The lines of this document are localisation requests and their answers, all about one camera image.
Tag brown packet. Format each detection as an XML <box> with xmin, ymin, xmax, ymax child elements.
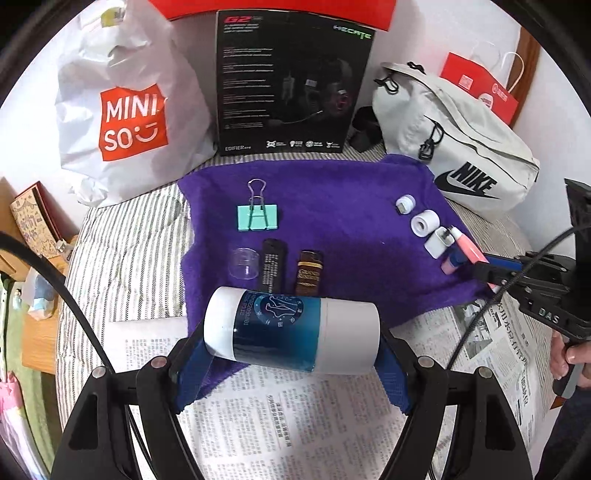
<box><xmin>295</xmin><ymin>249</ymin><xmax>323</xmax><ymax>296</ymax></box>

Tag white plastic shopping bag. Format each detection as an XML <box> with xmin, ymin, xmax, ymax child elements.
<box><xmin>54</xmin><ymin>0</ymin><xmax>218</xmax><ymax>208</ymax></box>

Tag person's dark trousers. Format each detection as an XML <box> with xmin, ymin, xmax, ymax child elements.
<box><xmin>536</xmin><ymin>392</ymin><xmax>591</xmax><ymax>480</ymax></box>

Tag patterned brown book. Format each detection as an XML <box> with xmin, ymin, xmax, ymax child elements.
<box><xmin>10</xmin><ymin>182</ymin><xmax>64</xmax><ymax>257</ymax></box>

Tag blue and white packet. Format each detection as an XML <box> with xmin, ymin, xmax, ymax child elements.
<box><xmin>25</xmin><ymin>268</ymin><xmax>61</xmax><ymax>321</ymax></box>

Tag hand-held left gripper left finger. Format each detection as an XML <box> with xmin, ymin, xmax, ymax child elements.
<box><xmin>51</xmin><ymin>322</ymin><xmax>219</xmax><ymax>480</ymax></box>

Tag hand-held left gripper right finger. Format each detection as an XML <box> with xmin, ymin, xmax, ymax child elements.
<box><xmin>375</xmin><ymin>331</ymin><xmax>532</xmax><ymax>480</ymax></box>

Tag spread newspaper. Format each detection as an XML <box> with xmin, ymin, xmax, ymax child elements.
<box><xmin>108</xmin><ymin>295</ymin><xmax>555</xmax><ymax>480</ymax></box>

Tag red paper bag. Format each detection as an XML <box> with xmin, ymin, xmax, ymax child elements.
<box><xmin>438</xmin><ymin>41</ymin><xmax>525</xmax><ymax>128</ymax></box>

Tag white charger plug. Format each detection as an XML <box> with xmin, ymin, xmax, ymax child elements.
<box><xmin>425</xmin><ymin>225</ymin><xmax>455</xmax><ymax>258</ymax></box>

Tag white and blue bottle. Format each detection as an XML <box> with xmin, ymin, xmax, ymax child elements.
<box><xmin>203</xmin><ymin>286</ymin><xmax>382</xmax><ymax>376</ymax></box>

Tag white ring cap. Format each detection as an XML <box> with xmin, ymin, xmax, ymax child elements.
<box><xmin>411</xmin><ymin>210</ymin><xmax>439</xmax><ymax>238</ymax></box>

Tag white floral cloth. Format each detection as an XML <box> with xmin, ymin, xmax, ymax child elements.
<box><xmin>0</xmin><ymin>277</ymin><xmax>19</xmax><ymax>384</ymax></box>

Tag black headset box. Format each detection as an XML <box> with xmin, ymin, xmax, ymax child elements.
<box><xmin>215</xmin><ymin>10</ymin><xmax>374</xmax><ymax>158</ymax></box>

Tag wooden nightstand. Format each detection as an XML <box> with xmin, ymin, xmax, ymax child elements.
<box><xmin>0</xmin><ymin>178</ymin><xmax>80</xmax><ymax>376</ymax></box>

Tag clear plastic cup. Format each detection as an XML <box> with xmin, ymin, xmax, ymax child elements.
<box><xmin>229</xmin><ymin>247</ymin><xmax>262</xmax><ymax>280</ymax></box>

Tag wooden door frame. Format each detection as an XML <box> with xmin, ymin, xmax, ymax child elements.
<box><xmin>512</xmin><ymin>25</ymin><xmax>541</xmax><ymax>116</ymax></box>

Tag black rectangular case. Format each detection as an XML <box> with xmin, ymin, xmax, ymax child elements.
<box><xmin>259</xmin><ymin>239</ymin><xmax>288</xmax><ymax>292</ymax></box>

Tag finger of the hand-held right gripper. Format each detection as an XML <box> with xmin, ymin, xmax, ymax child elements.
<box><xmin>472</xmin><ymin>265</ymin><xmax>525</xmax><ymax>289</ymax></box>
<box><xmin>484</xmin><ymin>253</ymin><xmax>525</xmax><ymax>272</ymax></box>

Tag green cloth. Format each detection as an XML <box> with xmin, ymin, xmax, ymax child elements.
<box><xmin>9</xmin><ymin>369</ymin><xmax>58</xmax><ymax>476</ymax></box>

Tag black cable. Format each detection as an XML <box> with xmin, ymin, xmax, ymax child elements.
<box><xmin>448</xmin><ymin>224</ymin><xmax>591</xmax><ymax>370</ymax></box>
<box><xmin>0</xmin><ymin>231</ymin><xmax>116</xmax><ymax>377</ymax></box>

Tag red gift box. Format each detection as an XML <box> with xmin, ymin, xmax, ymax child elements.
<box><xmin>148</xmin><ymin>0</ymin><xmax>398</xmax><ymax>32</ymax></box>

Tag pink cloth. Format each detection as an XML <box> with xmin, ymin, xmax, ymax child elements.
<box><xmin>0</xmin><ymin>369</ymin><xmax>42</xmax><ymax>480</ymax></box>

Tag grey sling bag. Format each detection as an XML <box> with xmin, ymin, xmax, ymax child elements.
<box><xmin>372</xmin><ymin>62</ymin><xmax>541</xmax><ymax>213</ymax></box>

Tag teal binder clip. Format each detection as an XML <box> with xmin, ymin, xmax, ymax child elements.
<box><xmin>236</xmin><ymin>179</ymin><xmax>280</xmax><ymax>232</ymax></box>

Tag person's right hand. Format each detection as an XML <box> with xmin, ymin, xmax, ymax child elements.
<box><xmin>551</xmin><ymin>335</ymin><xmax>591</xmax><ymax>384</ymax></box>

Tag pink tube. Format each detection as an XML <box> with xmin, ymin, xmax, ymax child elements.
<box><xmin>450</xmin><ymin>226</ymin><xmax>490</xmax><ymax>265</ymax></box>

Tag purple towel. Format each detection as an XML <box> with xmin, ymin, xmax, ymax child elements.
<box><xmin>178</xmin><ymin>154</ymin><xmax>493</xmax><ymax>411</ymax></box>

